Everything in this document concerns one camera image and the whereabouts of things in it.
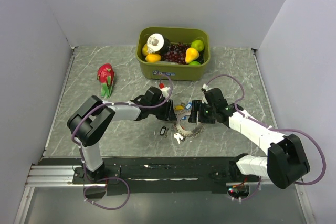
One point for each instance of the olive green plastic bin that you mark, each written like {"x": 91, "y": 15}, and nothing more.
{"x": 174, "y": 71}

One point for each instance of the yellow tag key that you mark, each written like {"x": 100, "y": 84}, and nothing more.
{"x": 179, "y": 107}

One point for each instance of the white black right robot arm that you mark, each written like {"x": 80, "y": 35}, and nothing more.
{"x": 285, "y": 160}

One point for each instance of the green lime toy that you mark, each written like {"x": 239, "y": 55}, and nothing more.
{"x": 198, "y": 45}

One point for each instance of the large silver toothed keyring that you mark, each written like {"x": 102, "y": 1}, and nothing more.
{"x": 197, "y": 130}

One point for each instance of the aluminium rail frame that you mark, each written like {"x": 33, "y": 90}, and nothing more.
{"x": 51, "y": 176}

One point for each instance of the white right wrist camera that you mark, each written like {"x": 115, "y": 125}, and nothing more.
{"x": 205, "y": 88}

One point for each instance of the orange yellow mango toy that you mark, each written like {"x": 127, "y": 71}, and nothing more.
{"x": 152, "y": 58}

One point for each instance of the blue tag key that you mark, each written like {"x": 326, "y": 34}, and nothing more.
{"x": 188, "y": 106}

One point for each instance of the green fruit toy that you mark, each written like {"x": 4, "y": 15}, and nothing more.
{"x": 194, "y": 63}

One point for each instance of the yellow pear toy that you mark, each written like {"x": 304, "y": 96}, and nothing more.
{"x": 191, "y": 55}

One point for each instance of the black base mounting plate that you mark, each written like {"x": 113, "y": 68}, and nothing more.
{"x": 165, "y": 175}

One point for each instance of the dark red grape bunch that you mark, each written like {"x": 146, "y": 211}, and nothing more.
{"x": 176, "y": 53}

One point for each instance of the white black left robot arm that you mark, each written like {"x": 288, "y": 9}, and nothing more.
{"x": 89, "y": 123}

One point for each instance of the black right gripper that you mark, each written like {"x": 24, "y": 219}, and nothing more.
{"x": 197, "y": 105}

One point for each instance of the red dragon fruit toy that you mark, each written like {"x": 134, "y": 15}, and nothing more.
{"x": 105, "y": 76}

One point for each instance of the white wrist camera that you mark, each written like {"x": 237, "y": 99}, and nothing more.
{"x": 164, "y": 89}
{"x": 205, "y": 88}

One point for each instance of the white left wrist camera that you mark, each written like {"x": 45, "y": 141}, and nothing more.
{"x": 164, "y": 89}

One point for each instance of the yellow lemon toy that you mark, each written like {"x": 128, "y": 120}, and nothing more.
{"x": 144, "y": 50}

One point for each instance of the white black cylinder roll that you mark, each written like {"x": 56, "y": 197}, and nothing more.
{"x": 158, "y": 44}

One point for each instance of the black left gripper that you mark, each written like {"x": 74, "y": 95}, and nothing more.
{"x": 169, "y": 114}

